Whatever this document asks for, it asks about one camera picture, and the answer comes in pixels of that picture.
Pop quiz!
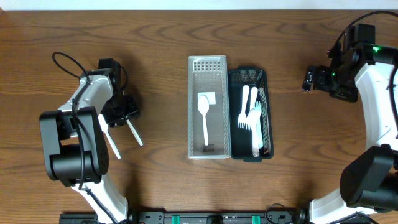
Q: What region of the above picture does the white utensil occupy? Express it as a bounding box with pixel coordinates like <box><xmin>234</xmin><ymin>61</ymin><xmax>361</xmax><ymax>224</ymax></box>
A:
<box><xmin>126</xmin><ymin>119</ymin><xmax>144</xmax><ymax>146</ymax></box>
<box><xmin>98</xmin><ymin>114</ymin><xmax>121</xmax><ymax>159</ymax></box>

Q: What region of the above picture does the white plastic spoon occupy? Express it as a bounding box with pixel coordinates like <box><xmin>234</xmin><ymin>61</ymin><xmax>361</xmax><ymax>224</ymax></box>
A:
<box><xmin>198</xmin><ymin>95</ymin><xmax>210</xmax><ymax>146</ymax></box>
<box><xmin>246</xmin><ymin>101</ymin><xmax>263</xmax><ymax>157</ymax></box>

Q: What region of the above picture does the white plastic fork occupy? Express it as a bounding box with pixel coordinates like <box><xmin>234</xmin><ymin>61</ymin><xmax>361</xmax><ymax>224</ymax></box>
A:
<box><xmin>238</xmin><ymin>85</ymin><xmax>249</xmax><ymax>129</ymax></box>
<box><xmin>246</xmin><ymin>87</ymin><xmax>258</xmax><ymax>131</ymax></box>

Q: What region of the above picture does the clear plastic basket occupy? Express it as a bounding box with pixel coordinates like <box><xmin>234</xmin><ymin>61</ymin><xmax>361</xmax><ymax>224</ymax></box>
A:
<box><xmin>187</xmin><ymin>55</ymin><xmax>231</xmax><ymax>159</ymax></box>

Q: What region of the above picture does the black plastic basket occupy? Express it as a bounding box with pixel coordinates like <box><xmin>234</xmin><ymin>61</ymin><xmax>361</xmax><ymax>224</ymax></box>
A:
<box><xmin>228</xmin><ymin>66</ymin><xmax>274</xmax><ymax>162</ymax></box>

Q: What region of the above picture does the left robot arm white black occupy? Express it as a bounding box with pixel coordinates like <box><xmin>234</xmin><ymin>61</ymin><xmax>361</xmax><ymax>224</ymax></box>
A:
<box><xmin>39</xmin><ymin>65</ymin><xmax>139</xmax><ymax>223</ymax></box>

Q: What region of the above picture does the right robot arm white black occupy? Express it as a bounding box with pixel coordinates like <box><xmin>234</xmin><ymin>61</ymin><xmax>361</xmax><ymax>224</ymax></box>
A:
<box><xmin>303</xmin><ymin>42</ymin><xmax>397</xmax><ymax>223</ymax></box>

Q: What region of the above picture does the white label in clear basket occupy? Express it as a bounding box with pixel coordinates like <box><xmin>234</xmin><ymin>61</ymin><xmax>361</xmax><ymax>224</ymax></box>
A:
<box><xmin>197</xmin><ymin>92</ymin><xmax>216</xmax><ymax>105</ymax></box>

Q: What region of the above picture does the black mounting rail front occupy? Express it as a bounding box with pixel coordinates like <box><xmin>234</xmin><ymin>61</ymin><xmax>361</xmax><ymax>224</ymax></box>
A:
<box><xmin>58</xmin><ymin>203</ymin><xmax>371</xmax><ymax>224</ymax></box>

